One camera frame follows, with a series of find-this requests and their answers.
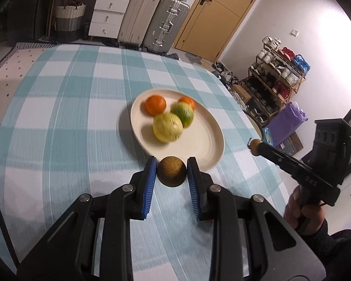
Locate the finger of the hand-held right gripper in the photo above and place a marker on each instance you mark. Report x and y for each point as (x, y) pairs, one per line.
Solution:
(280, 158)

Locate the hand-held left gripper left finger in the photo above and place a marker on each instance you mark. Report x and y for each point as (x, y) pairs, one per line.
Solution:
(150, 187)

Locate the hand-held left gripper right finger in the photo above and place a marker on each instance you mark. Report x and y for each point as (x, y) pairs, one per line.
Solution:
(194, 190)

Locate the cream round plate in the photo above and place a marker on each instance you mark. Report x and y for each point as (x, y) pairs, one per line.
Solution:
(201, 140)

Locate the yellow-green guava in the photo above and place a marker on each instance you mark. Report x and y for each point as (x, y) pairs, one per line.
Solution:
(167, 128)

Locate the green-yellow citrus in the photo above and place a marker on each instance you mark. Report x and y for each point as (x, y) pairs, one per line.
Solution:
(183, 114)

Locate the orange mandarin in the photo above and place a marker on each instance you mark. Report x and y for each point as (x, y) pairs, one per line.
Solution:
(188, 102)
(155, 105)

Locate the person's right forearm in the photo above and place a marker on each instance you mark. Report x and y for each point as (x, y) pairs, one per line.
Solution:
(324, 248)

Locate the person's right hand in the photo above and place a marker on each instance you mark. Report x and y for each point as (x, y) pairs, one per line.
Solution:
(310, 219)

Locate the blue packet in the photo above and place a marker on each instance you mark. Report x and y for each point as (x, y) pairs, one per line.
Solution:
(267, 135)

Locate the purple bag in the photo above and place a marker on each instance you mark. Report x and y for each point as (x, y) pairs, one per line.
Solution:
(289, 123)

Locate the round cream tray dark rim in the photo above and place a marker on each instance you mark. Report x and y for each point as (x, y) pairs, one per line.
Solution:
(256, 127)

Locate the brown cardboard box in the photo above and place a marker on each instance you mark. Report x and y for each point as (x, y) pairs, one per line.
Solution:
(241, 93)

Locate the wooden shoe rack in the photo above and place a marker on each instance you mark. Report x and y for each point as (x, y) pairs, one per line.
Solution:
(276, 79)

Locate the wooden door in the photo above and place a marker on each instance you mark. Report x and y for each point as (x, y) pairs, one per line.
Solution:
(222, 14)

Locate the silver suitcase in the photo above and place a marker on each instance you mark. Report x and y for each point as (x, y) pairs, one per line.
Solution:
(165, 25)

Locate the beige suitcase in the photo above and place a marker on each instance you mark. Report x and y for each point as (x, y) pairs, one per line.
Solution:
(139, 16)

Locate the white drawer cabinet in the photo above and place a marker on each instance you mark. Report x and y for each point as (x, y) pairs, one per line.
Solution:
(108, 16)

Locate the white dotted mat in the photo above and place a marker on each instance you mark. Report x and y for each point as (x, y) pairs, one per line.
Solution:
(14, 70)

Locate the woven laundry basket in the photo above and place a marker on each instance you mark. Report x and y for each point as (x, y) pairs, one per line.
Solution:
(69, 17)

